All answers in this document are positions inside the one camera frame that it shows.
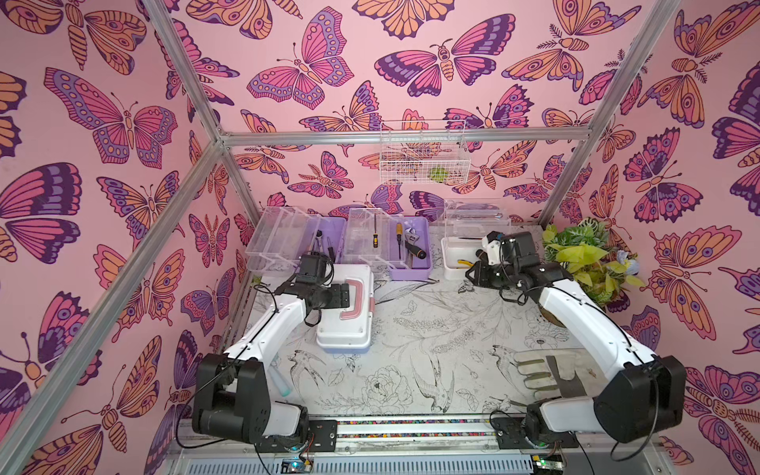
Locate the white wire basket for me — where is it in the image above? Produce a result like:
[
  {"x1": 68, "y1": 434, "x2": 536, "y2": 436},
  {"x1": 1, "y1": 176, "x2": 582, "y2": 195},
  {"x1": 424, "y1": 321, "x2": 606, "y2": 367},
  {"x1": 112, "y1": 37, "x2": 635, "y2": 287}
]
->
[{"x1": 376, "y1": 128, "x2": 471, "y2": 186}]

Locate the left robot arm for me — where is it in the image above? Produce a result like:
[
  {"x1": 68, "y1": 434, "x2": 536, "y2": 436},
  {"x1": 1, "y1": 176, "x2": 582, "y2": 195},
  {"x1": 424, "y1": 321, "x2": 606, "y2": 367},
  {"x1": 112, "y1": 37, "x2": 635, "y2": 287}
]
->
[{"x1": 191, "y1": 253, "x2": 372, "y2": 450}]

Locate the left purple toolbox clear lid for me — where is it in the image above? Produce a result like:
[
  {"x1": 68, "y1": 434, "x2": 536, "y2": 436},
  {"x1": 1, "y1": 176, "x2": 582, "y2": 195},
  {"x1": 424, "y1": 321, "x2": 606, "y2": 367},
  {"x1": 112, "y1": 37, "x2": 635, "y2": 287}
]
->
[{"x1": 245, "y1": 207, "x2": 348, "y2": 276}]

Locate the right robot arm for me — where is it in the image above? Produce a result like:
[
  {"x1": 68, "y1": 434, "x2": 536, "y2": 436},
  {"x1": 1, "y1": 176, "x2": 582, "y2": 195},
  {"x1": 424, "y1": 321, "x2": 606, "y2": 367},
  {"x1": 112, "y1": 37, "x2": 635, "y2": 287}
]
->
[{"x1": 465, "y1": 231, "x2": 686, "y2": 445}]

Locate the potted green plant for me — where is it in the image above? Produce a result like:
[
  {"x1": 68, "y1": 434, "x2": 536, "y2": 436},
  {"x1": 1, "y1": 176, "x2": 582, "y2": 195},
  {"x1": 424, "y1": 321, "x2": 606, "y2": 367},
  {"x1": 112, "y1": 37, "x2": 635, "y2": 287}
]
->
[{"x1": 542, "y1": 218, "x2": 642, "y2": 313}]

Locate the black handled tool purple box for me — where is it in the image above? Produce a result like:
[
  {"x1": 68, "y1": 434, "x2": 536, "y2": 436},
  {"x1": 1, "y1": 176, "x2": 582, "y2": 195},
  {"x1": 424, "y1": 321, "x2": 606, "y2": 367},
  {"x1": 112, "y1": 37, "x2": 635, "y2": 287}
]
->
[{"x1": 404, "y1": 241, "x2": 428, "y2": 260}]

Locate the white toolbox clear lid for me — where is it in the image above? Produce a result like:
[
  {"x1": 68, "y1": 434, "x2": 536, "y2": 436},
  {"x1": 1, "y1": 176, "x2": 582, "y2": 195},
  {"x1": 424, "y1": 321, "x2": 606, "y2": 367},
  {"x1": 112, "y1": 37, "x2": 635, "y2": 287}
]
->
[{"x1": 440, "y1": 197, "x2": 513, "y2": 282}]

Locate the yellow screwdriver in lid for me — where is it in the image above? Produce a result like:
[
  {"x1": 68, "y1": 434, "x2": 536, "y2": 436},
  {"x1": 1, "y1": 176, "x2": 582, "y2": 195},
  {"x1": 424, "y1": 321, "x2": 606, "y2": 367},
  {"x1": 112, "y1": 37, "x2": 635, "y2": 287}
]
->
[{"x1": 372, "y1": 214, "x2": 379, "y2": 249}]

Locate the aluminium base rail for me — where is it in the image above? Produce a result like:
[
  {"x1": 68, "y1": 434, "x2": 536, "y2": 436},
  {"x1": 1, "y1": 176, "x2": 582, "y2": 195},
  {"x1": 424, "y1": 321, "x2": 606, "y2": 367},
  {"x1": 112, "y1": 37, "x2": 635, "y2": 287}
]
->
[{"x1": 158, "y1": 413, "x2": 678, "y2": 474}]

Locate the adjustable wrench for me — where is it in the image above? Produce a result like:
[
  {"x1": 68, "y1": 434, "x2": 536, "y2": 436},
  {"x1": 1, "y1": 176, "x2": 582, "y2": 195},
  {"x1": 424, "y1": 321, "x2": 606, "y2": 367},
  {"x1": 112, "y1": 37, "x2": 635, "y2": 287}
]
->
[{"x1": 405, "y1": 227, "x2": 420, "y2": 267}]

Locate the work glove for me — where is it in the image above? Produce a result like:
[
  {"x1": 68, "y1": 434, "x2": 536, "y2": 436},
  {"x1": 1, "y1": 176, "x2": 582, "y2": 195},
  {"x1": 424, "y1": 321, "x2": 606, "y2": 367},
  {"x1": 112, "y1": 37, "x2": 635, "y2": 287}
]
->
[{"x1": 514, "y1": 350, "x2": 605, "y2": 400}]

